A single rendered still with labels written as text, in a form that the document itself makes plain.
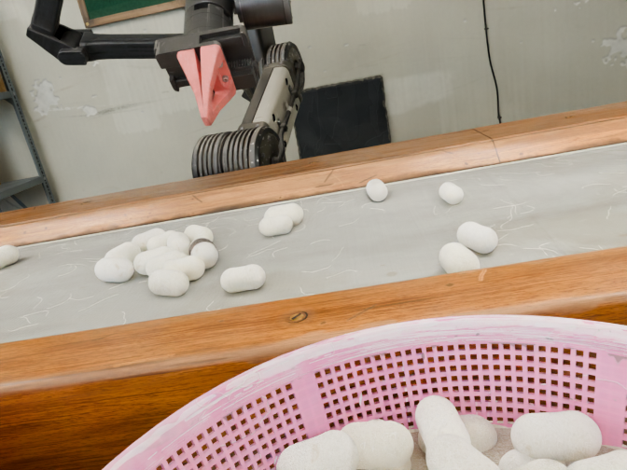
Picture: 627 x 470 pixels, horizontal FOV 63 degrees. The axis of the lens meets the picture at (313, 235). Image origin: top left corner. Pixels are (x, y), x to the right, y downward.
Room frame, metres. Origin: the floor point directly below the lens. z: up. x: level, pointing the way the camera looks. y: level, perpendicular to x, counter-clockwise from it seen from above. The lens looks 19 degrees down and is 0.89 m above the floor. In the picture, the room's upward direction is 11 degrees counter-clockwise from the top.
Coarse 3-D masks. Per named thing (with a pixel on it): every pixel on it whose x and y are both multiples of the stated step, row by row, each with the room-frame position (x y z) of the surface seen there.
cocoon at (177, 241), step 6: (174, 234) 0.45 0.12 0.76; (180, 234) 0.45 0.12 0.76; (168, 240) 0.45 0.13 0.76; (174, 240) 0.44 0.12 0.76; (180, 240) 0.44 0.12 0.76; (186, 240) 0.44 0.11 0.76; (168, 246) 0.44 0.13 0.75; (174, 246) 0.43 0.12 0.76; (180, 246) 0.43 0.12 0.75; (186, 246) 0.44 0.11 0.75; (186, 252) 0.44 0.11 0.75
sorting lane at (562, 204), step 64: (512, 192) 0.45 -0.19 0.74; (576, 192) 0.42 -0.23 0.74; (64, 256) 0.52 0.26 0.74; (256, 256) 0.41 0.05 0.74; (320, 256) 0.38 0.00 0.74; (384, 256) 0.36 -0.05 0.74; (512, 256) 0.31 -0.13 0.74; (0, 320) 0.38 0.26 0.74; (64, 320) 0.36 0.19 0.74; (128, 320) 0.33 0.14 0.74
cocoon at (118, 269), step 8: (96, 264) 0.42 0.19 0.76; (104, 264) 0.41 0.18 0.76; (112, 264) 0.41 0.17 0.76; (120, 264) 0.41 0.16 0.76; (128, 264) 0.41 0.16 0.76; (96, 272) 0.41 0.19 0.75; (104, 272) 0.41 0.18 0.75; (112, 272) 0.40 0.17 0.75; (120, 272) 0.40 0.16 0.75; (128, 272) 0.41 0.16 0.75; (104, 280) 0.41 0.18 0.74; (112, 280) 0.41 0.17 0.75; (120, 280) 0.41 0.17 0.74
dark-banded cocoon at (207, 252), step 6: (198, 246) 0.40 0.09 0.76; (204, 246) 0.40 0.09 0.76; (210, 246) 0.40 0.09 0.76; (192, 252) 0.40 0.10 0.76; (198, 252) 0.40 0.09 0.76; (204, 252) 0.40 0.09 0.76; (210, 252) 0.40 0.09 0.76; (216, 252) 0.41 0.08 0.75; (204, 258) 0.40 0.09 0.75; (210, 258) 0.40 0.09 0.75; (216, 258) 0.40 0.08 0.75; (204, 264) 0.40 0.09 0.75; (210, 264) 0.40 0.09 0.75
